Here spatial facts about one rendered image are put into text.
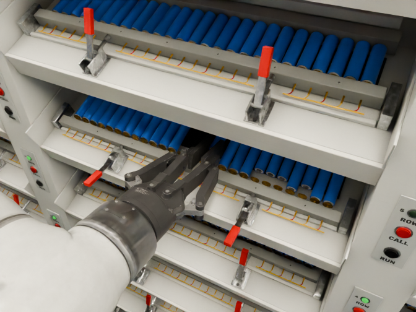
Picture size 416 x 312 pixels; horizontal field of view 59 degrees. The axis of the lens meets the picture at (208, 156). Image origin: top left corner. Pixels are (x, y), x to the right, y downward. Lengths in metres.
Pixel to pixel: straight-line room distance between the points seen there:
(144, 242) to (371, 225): 0.28
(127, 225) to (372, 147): 0.29
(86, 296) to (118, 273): 0.05
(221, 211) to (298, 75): 0.26
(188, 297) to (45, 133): 0.51
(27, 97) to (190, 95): 0.36
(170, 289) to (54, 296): 0.65
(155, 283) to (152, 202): 0.57
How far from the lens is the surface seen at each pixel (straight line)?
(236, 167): 0.64
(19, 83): 0.76
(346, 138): 0.47
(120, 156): 0.70
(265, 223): 0.61
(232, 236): 0.56
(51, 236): 0.40
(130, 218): 0.43
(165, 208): 0.47
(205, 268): 0.80
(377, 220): 0.51
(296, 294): 0.78
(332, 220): 0.60
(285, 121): 0.48
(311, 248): 0.60
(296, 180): 0.62
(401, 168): 0.45
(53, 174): 0.88
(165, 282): 1.01
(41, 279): 0.37
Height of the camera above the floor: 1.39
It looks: 41 degrees down
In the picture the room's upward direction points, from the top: straight up
